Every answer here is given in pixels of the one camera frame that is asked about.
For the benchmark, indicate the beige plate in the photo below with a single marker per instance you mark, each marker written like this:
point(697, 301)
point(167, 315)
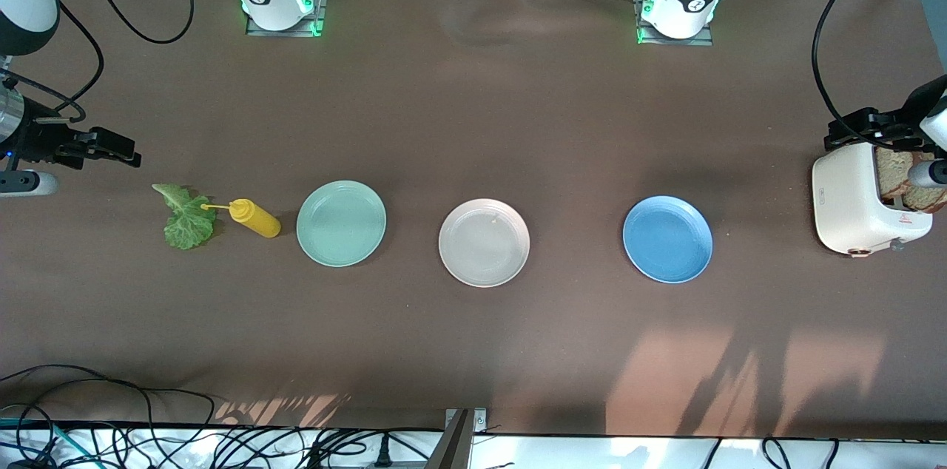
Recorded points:
point(484, 243)

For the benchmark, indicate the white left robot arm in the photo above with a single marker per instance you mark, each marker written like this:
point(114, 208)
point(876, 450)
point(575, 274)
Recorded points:
point(692, 3)

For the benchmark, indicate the cream white toaster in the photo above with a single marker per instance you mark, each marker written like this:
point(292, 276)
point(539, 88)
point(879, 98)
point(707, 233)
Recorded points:
point(843, 206)

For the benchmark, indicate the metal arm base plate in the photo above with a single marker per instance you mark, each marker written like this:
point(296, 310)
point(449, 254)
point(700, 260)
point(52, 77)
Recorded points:
point(675, 41)
point(319, 7)

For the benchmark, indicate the grey metal table bracket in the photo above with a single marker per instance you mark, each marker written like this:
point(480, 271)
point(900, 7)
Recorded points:
point(459, 447)

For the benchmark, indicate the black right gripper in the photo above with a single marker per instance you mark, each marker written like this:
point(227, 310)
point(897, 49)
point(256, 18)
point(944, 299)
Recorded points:
point(37, 137)

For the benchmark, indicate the mint green plate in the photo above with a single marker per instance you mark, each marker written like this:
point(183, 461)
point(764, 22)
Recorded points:
point(340, 225)

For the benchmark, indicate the green lettuce leaf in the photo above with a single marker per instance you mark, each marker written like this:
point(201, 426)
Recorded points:
point(189, 228)

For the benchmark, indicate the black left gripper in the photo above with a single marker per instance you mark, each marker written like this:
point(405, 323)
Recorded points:
point(897, 129)

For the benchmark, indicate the yellow mustard squeeze bottle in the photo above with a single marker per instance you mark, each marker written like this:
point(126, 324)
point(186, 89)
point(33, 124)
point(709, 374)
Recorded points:
point(259, 221)

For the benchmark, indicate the black power plug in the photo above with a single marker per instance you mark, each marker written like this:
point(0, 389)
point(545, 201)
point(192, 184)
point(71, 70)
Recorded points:
point(382, 454)

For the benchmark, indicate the blue plate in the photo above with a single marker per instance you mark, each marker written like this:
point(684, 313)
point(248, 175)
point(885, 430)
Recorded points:
point(667, 240)

